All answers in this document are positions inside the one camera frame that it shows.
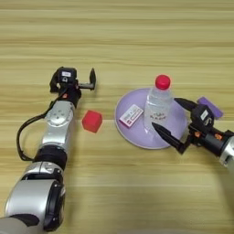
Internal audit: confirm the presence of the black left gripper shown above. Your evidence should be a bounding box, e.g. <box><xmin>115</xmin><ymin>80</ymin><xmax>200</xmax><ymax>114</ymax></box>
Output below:
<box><xmin>49</xmin><ymin>67</ymin><xmax>98</xmax><ymax>108</ymax></box>

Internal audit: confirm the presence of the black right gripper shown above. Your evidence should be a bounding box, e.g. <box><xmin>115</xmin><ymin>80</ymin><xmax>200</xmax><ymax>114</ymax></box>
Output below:
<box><xmin>151</xmin><ymin>97</ymin><xmax>234</xmax><ymax>158</ymax></box>

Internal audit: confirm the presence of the clear red-capped water bottle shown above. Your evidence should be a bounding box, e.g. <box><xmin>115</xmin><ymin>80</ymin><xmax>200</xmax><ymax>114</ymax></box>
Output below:
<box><xmin>143</xmin><ymin>74</ymin><xmax>175</xmax><ymax>140</ymax></box>

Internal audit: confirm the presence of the red cube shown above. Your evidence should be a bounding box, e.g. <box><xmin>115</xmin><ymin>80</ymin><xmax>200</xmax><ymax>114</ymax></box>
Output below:
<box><xmin>80</xmin><ymin>109</ymin><xmax>103</xmax><ymax>134</ymax></box>

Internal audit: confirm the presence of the left gripper white-labelled black box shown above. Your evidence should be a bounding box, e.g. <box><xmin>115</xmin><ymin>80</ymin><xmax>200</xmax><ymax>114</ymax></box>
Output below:
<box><xmin>56</xmin><ymin>66</ymin><xmax>78</xmax><ymax>85</ymax></box>

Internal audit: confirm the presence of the gripper white-labelled black box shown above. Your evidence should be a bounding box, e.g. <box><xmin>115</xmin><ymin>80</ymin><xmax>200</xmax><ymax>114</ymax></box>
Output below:
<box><xmin>56</xmin><ymin>66</ymin><xmax>78</xmax><ymax>85</ymax></box>
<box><xmin>191</xmin><ymin>103</ymin><xmax>216</xmax><ymax>131</ymax></box>

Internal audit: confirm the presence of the right gripper white-labelled black box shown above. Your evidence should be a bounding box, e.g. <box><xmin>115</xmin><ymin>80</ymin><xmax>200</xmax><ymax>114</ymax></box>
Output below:
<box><xmin>191</xmin><ymin>103</ymin><xmax>216</xmax><ymax>131</ymax></box>

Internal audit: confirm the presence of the small purple bar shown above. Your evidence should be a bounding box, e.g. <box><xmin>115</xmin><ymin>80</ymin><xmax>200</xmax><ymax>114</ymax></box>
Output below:
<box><xmin>197</xmin><ymin>96</ymin><xmax>224</xmax><ymax>120</ymax></box>

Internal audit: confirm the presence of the purple round plate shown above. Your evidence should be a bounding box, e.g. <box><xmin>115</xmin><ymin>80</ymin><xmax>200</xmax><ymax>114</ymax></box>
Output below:
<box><xmin>114</xmin><ymin>87</ymin><xmax>188</xmax><ymax>151</ymax></box>

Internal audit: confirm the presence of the white and pink eraser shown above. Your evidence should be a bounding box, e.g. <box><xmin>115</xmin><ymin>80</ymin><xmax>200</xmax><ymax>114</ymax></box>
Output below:
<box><xmin>118</xmin><ymin>103</ymin><xmax>144</xmax><ymax>129</ymax></box>

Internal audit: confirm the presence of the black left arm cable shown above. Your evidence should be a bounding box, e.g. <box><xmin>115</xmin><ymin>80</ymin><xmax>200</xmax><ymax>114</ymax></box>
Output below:
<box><xmin>16</xmin><ymin>96</ymin><xmax>62</xmax><ymax>162</ymax></box>

